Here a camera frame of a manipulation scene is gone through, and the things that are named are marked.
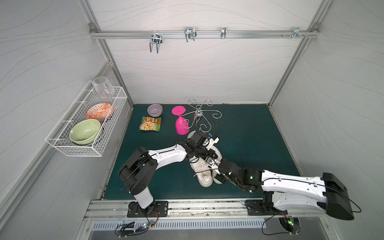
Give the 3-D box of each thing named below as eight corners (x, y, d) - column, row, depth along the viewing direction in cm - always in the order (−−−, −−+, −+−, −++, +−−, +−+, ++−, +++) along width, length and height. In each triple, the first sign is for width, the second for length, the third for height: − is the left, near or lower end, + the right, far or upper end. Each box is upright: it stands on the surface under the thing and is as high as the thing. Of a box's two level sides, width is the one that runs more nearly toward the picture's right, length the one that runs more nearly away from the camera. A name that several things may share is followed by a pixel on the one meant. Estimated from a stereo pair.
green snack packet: (140, 131, 107) (138, 127, 104) (143, 119, 114) (142, 116, 111) (160, 131, 107) (158, 127, 104) (162, 120, 114) (161, 116, 111)
